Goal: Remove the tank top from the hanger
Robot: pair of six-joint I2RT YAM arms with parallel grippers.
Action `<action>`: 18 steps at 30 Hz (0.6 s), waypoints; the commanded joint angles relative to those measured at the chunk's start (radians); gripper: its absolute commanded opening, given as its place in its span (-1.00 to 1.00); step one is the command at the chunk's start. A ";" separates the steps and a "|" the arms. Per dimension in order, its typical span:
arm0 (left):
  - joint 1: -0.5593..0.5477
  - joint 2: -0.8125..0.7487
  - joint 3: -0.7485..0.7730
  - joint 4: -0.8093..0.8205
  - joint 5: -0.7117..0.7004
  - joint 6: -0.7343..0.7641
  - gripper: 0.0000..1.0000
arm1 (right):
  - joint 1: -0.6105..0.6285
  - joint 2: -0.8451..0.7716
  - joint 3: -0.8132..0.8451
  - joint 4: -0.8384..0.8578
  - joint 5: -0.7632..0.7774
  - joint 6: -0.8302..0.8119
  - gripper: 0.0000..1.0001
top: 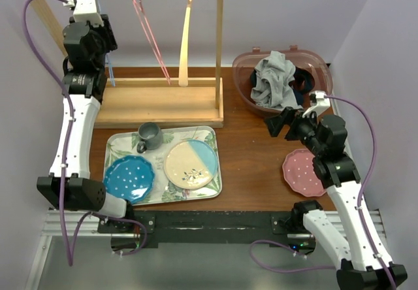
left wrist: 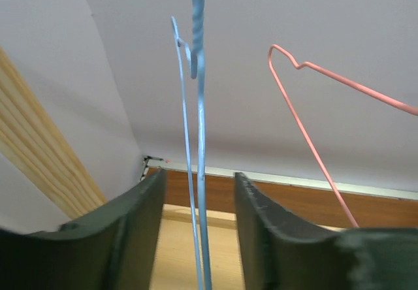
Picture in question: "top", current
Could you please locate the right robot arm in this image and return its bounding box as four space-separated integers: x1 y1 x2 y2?
264 107 408 289

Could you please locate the wooden clothes rack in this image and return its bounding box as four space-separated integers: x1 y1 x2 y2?
25 0 223 129

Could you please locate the light blue hanger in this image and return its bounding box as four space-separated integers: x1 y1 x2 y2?
84 0 116 87

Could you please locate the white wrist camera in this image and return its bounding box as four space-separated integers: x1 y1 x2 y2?
63 0 104 27
302 91 330 118

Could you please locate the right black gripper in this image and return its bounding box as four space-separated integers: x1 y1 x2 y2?
263 106 325 155

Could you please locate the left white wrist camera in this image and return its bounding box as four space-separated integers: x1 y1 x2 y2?
63 0 104 27

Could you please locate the grey ceramic mug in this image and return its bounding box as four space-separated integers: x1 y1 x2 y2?
137 122 163 153

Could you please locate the pink plastic hanger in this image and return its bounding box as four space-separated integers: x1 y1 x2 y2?
132 0 171 85

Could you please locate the navy maroon tank top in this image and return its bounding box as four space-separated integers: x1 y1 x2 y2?
249 67 314 111

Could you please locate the cream plastic hanger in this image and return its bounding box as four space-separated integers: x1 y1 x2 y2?
178 0 193 88

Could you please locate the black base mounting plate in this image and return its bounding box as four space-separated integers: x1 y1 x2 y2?
97 210 314 251

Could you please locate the floral rectangular tray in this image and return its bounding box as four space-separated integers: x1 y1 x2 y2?
104 126 222 206

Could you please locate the cream and blue plate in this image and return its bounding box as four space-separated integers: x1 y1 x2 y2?
163 139 219 190

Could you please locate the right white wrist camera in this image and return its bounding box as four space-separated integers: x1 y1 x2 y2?
302 91 330 118

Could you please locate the pink dotted plate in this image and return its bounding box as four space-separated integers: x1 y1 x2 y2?
282 148 326 197

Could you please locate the pink transparent plastic bin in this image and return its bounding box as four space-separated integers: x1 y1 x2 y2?
233 45 333 118

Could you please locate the blue dotted plate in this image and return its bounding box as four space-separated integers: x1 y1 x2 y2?
103 155 155 204

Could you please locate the grey tank top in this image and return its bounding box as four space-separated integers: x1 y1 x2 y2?
250 51 302 111

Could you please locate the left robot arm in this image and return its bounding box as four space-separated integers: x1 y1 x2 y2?
37 14 135 233

